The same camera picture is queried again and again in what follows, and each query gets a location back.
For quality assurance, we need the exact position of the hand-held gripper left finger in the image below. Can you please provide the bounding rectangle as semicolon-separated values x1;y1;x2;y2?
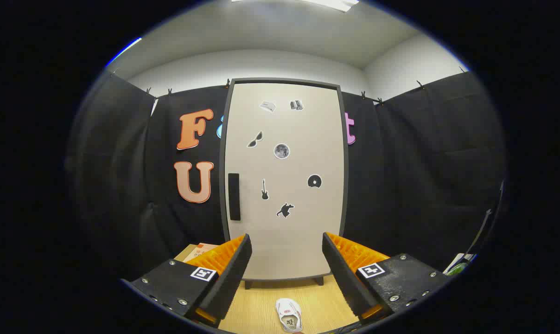
121;233;253;329

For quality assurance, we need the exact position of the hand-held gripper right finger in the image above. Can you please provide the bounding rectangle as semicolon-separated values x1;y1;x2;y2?
322;232;450;325

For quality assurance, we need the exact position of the white canvas shoe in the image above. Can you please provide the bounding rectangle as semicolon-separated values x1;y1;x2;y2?
275;298;304;334

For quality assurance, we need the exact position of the black door handle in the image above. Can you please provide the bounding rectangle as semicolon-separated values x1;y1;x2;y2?
228;173;241;221

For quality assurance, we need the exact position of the dark grey shoe cabinet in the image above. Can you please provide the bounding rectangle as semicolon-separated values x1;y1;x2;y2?
219;78;350;290

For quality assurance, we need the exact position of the beige cover book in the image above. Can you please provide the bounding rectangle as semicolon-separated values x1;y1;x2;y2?
186;243;220;265

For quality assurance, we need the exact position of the black backdrop cloth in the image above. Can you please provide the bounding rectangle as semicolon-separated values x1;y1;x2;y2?
67;70;508;283

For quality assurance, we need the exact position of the white and green object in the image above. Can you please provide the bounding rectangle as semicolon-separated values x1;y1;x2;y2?
443;253;476;276

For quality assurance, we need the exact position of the ceiling light panel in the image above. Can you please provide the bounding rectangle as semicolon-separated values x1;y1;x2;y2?
299;0;359;13

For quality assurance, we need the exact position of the black cable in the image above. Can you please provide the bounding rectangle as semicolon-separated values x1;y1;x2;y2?
465;181;505;260

